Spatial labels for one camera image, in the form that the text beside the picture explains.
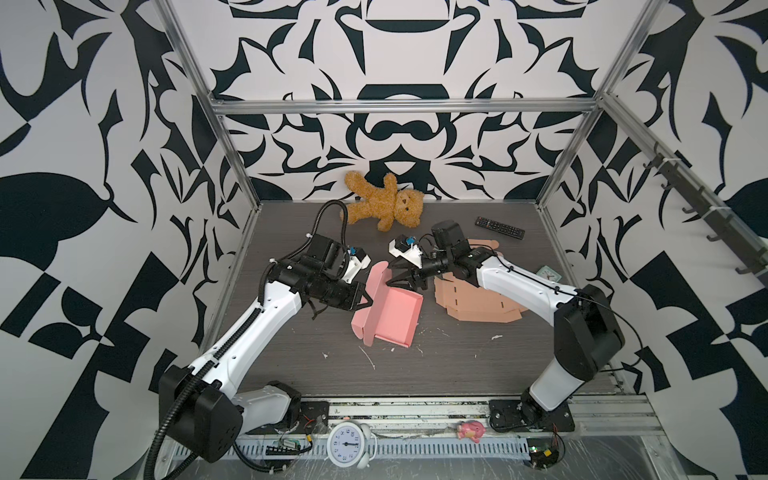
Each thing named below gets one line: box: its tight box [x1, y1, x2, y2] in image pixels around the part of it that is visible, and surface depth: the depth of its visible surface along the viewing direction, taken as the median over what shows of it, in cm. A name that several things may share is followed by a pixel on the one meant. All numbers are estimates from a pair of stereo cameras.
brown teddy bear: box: [342, 170, 425, 233], surface depth 113 cm
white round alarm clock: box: [324, 421, 378, 470], surface depth 70 cm
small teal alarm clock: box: [536, 265, 562, 283], surface depth 101 cm
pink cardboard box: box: [351, 261, 424, 348], surface depth 86 cm
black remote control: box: [474, 215, 526, 241], surface depth 114 cm
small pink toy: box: [456, 420, 487, 443], surface depth 72 cm
